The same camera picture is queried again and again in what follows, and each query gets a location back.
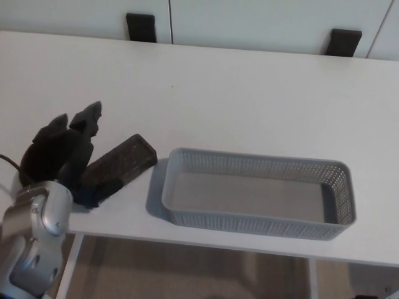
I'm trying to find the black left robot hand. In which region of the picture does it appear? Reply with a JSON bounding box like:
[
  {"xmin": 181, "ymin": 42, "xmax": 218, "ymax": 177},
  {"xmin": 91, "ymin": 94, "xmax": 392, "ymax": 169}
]
[{"xmin": 19, "ymin": 100, "xmax": 125, "ymax": 209}]

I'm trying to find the dark grey board eraser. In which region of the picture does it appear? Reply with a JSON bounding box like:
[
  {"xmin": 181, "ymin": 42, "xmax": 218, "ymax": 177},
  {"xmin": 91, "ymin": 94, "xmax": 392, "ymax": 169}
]
[{"xmin": 80, "ymin": 133, "xmax": 158, "ymax": 200}]

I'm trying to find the grey perforated plastic basket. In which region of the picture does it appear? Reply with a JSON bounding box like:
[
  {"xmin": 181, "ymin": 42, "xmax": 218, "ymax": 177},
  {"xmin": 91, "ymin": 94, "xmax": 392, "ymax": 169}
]
[{"xmin": 146, "ymin": 147, "xmax": 357, "ymax": 242}]

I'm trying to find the white cabinet row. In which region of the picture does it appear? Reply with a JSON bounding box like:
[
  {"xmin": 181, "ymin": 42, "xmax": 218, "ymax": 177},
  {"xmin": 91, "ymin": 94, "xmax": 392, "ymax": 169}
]
[{"xmin": 0, "ymin": 0, "xmax": 399, "ymax": 60}]

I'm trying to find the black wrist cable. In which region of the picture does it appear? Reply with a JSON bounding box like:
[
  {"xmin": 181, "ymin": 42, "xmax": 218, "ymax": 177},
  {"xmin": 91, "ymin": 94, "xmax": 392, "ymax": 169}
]
[{"xmin": 0, "ymin": 153, "xmax": 24, "ymax": 176}]

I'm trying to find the black cabinet handle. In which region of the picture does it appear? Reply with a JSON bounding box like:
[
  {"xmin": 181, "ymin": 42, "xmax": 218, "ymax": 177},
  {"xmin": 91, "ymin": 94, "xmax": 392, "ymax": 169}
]
[
  {"xmin": 125, "ymin": 12, "xmax": 156, "ymax": 43},
  {"xmin": 325, "ymin": 28, "xmax": 363, "ymax": 58}
]

